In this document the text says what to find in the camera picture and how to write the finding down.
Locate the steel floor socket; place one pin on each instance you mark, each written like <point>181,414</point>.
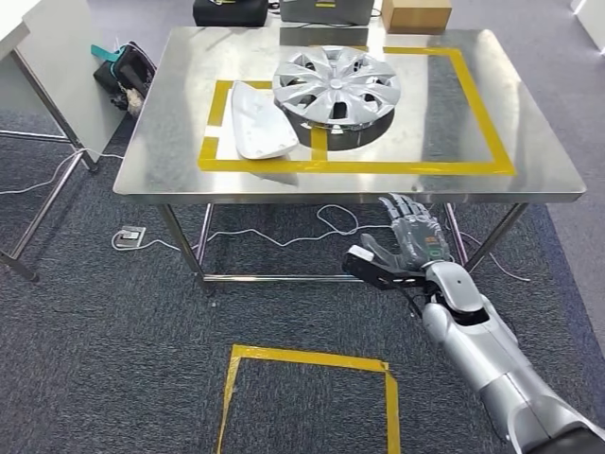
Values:
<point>130,237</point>

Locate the brown cardboard box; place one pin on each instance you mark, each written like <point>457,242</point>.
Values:
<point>416,15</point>

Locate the grey plastic wheel hubcap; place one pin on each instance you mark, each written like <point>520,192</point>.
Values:
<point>336,84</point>

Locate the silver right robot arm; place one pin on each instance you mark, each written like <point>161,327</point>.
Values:
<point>482,351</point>

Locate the wrist camera with black bracket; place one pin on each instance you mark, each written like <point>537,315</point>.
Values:
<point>359,254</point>

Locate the white desk steel legs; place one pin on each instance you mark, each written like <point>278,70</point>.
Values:
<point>61,62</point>

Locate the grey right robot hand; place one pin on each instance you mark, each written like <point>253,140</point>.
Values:
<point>418,241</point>

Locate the white car body part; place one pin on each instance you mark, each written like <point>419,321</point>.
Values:
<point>257,125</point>

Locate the grey laptop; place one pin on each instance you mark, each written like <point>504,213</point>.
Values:
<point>326,12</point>

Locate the black carrying case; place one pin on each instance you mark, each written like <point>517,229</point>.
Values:
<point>231,12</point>

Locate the white plinth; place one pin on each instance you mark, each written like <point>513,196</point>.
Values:
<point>593,22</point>

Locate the steel workbench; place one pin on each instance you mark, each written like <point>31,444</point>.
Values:
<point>520,125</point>

